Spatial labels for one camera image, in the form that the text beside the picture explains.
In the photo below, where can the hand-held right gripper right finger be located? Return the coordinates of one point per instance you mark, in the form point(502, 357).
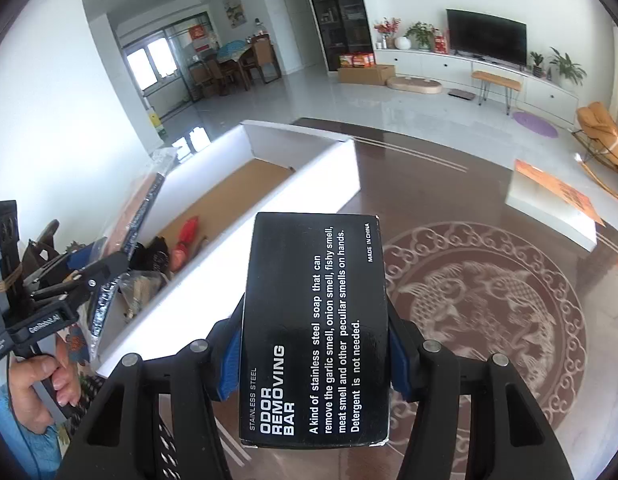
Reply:
point(401, 370)

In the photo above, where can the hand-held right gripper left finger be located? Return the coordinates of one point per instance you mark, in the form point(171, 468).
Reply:
point(229, 365)

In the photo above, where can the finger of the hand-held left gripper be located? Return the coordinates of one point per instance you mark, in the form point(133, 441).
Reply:
point(106, 267)
point(84, 256)

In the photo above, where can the clear zip bag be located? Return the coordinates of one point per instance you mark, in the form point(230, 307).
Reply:
point(139, 210)

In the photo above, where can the red foil packet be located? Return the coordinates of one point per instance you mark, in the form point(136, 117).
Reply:
point(186, 237)

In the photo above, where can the black printed carton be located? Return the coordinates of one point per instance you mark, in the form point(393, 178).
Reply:
point(314, 335)

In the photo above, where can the person's left forearm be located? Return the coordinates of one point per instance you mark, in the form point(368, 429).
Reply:
point(19, 445)

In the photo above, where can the person's left hand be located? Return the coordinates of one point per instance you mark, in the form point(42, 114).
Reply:
point(24, 375)

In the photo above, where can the patterned cushion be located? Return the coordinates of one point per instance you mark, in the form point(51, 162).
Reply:
point(76, 347)

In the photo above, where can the flat white box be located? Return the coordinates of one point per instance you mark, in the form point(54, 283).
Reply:
point(544, 210)

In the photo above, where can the wooden dining chair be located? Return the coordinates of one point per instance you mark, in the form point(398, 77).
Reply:
point(206, 75)
point(261, 57)

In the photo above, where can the red window poster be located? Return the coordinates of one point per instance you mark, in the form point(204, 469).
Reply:
point(199, 37)

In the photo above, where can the dining table with blue cloth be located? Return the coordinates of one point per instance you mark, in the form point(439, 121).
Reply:
point(234, 52)

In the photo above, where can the purple floor mat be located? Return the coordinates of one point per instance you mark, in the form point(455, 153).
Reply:
point(534, 124)

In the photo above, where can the grey bathroom scale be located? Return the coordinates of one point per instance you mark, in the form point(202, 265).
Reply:
point(461, 94)

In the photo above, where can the round beige floor pad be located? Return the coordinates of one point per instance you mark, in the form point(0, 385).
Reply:
point(414, 85)

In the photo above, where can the brown cardboard box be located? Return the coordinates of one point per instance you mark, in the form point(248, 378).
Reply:
point(364, 75)

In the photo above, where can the wooden bench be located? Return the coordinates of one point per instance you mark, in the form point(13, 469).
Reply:
point(494, 80)

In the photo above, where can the white television cabinet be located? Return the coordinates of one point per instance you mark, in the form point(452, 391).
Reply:
point(439, 67)

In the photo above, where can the white door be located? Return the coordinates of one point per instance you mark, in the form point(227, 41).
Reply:
point(292, 25)

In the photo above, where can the red snack boxes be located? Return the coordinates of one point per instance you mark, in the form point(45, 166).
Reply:
point(356, 60)

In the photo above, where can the orange lounge chair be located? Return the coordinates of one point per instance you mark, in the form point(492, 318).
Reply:
point(601, 125)

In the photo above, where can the round white vase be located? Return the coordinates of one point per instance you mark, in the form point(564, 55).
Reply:
point(402, 43)

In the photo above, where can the red gift bag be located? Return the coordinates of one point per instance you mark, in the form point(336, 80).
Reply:
point(441, 44)

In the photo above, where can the leafy green potted plant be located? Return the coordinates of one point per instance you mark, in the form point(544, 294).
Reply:
point(421, 35)

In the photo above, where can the small potted plant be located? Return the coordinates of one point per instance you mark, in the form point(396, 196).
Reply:
point(537, 60)

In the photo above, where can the red flower bouquet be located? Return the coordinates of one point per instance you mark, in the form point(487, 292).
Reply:
point(387, 29)

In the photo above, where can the tall black display cabinet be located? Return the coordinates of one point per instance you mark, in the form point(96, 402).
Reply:
point(339, 15)

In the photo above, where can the large potted plant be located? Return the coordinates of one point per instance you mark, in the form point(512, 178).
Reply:
point(566, 67)

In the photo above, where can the black television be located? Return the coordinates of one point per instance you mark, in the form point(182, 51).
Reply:
point(486, 35)

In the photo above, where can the framed wall painting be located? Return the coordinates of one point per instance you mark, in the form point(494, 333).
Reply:
point(234, 9)

